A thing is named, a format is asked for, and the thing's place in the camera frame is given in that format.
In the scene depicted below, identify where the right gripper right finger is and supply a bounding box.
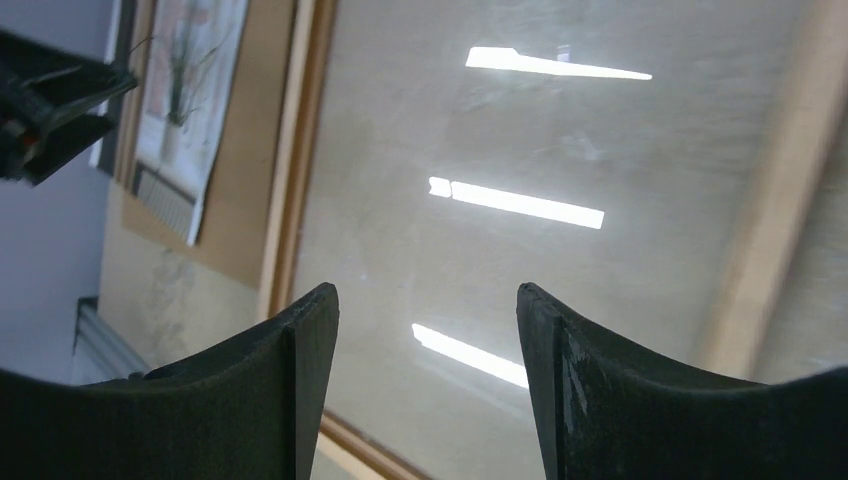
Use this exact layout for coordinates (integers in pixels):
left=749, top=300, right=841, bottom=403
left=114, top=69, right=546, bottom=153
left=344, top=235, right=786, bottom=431
left=516, top=283, right=847, bottom=479

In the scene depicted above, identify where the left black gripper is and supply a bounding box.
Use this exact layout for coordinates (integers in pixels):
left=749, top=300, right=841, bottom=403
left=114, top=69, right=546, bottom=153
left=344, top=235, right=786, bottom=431
left=1, top=31, right=138, bottom=186

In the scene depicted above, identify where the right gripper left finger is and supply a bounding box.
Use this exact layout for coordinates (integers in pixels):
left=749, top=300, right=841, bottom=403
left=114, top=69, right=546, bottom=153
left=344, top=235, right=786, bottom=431
left=1, top=283, right=339, bottom=479

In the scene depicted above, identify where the plant photo print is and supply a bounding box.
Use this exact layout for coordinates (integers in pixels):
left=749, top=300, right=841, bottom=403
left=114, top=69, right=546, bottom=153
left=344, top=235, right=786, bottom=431
left=88, top=0, right=252, bottom=248

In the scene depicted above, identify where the wooden picture frame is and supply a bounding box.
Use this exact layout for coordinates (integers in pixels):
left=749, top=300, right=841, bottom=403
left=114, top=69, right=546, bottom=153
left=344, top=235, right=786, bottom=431
left=255, top=0, right=848, bottom=480

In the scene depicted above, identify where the clear acrylic sheet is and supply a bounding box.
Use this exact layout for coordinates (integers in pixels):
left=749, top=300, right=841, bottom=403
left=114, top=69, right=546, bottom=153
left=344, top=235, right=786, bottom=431
left=291, top=0, right=816, bottom=480

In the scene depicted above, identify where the brown backing board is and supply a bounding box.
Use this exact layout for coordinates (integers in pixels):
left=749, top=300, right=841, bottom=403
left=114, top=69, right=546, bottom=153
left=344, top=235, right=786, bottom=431
left=117, top=1, right=295, bottom=288

